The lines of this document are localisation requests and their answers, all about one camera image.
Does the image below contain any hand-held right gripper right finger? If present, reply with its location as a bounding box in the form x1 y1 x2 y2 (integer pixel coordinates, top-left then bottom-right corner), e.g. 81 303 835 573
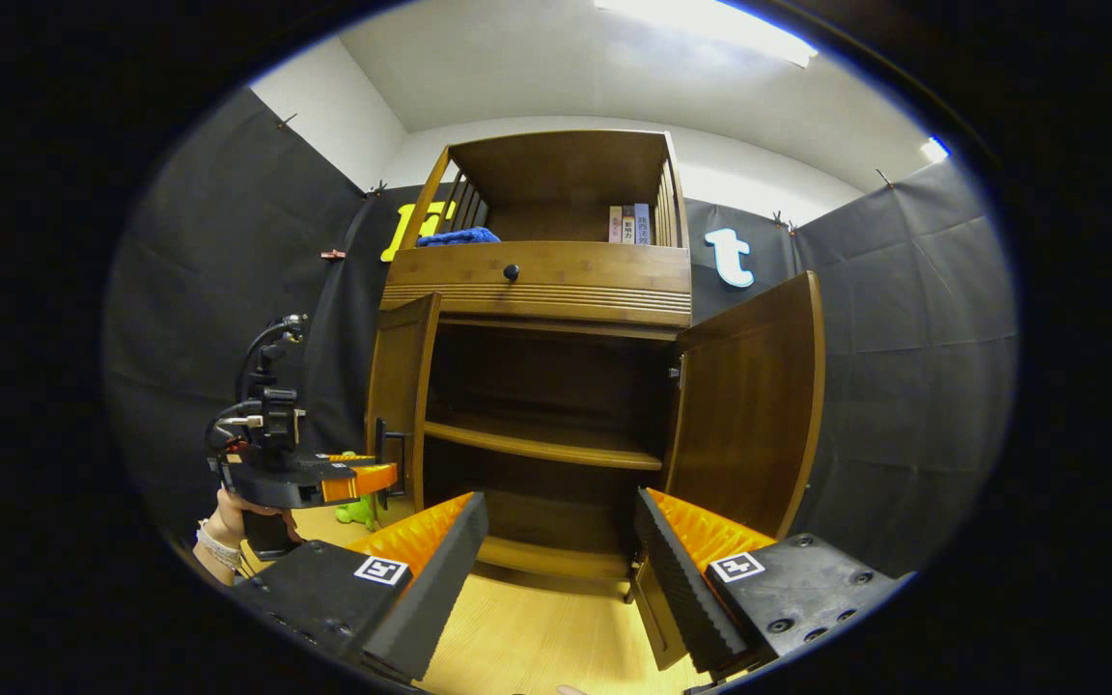
632 487 904 677

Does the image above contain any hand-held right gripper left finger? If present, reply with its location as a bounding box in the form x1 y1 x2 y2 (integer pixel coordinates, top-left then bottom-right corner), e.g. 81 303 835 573
228 490 490 684

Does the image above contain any wooden shoe cabinet door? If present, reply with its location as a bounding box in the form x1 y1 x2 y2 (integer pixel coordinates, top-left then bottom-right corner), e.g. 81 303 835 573
366 292 442 527
628 271 825 672

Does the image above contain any wooden double-door shoe cabinet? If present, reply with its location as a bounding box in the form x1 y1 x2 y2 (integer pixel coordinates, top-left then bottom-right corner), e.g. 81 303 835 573
366 130 825 672

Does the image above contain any inner wooden cabinet shelf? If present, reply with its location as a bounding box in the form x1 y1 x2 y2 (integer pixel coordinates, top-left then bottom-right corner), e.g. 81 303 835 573
424 420 664 471

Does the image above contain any wooden cabinet drawer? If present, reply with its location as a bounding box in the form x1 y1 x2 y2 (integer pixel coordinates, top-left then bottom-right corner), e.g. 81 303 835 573
382 241 693 329

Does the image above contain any green frog toy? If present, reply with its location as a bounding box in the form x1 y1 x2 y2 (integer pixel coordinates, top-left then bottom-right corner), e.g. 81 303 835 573
335 495 379 531

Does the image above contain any black backdrop cloth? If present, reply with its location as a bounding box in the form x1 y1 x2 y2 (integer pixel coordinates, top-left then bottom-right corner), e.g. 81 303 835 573
102 87 1018 580

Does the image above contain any blue cloth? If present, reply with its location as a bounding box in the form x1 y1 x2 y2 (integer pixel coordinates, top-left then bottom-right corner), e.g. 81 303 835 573
416 227 501 248

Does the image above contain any long ceiling light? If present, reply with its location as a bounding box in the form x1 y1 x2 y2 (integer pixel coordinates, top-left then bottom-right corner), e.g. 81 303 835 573
595 0 820 69

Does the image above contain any black door handle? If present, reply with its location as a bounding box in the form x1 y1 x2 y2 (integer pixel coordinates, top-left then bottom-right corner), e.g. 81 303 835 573
375 417 412 498

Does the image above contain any white bead bracelet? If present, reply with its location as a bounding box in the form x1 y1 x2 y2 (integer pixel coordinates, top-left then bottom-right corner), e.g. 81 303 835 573
195 519 243 570

